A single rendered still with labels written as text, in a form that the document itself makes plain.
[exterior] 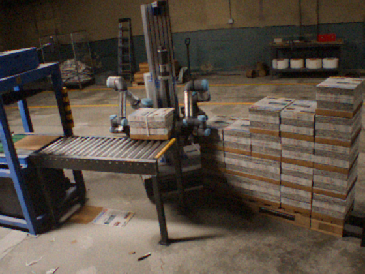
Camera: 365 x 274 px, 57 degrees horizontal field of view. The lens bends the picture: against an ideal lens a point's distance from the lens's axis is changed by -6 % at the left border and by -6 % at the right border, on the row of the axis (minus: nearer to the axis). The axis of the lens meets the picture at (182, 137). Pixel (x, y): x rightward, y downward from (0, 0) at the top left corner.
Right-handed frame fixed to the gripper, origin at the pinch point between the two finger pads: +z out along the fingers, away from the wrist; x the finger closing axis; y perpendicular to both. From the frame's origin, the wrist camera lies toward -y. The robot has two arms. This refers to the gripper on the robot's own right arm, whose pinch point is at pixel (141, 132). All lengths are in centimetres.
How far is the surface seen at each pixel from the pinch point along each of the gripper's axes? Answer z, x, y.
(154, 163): 45, -67, -5
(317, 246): 172, -43, -83
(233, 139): 93, 1, -6
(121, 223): -12, -42, -82
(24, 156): -91, -71, -5
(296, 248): 155, -48, -83
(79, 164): -29, -67, -10
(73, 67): -491, 545, 30
